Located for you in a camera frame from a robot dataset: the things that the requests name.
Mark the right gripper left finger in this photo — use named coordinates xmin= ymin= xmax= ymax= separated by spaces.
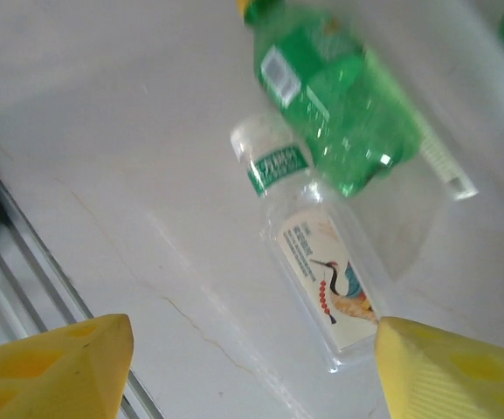
xmin=0 ymin=313 xmax=135 ymax=419

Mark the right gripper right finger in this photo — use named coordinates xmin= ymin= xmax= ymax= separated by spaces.
xmin=373 ymin=316 xmax=504 ymax=419

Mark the clear bottle crane picture label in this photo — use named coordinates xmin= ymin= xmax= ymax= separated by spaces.
xmin=228 ymin=112 xmax=393 ymax=375

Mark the clear long plastic bottle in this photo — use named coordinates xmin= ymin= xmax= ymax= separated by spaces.
xmin=360 ymin=25 xmax=504 ymax=283

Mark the long aluminium table rail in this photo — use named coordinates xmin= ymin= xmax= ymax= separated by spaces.
xmin=0 ymin=139 xmax=165 ymax=419

